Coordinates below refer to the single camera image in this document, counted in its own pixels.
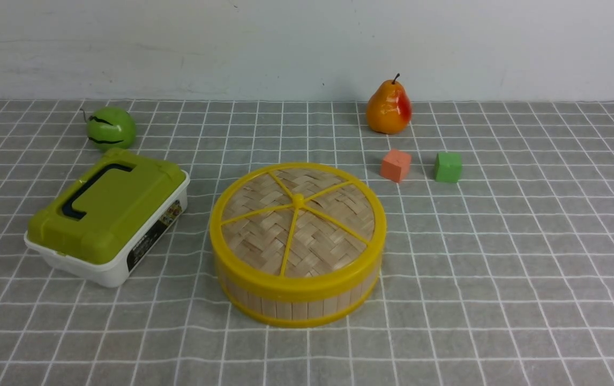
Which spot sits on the yellow woven bamboo steamer lid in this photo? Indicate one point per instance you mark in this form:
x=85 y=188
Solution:
x=298 y=232

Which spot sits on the bamboo steamer basket yellow rims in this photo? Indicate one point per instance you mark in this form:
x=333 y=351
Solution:
x=307 y=308

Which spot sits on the orange foam cube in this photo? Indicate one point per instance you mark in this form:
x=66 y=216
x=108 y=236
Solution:
x=395 y=165

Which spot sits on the orange yellow toy pear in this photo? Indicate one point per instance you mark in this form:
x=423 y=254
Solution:
x=389 y=109

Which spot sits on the green foam cube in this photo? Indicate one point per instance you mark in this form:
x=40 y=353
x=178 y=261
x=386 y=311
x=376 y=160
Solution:
x=448 y=167

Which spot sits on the green toy apple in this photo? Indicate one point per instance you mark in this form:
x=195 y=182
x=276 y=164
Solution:
x=110 y=127

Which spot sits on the green lidded white plastic box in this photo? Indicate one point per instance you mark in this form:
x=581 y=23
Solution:
x=102 y=226

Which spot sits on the grey checked tablecloth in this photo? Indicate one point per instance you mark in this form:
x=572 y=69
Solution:
x=504 y=278

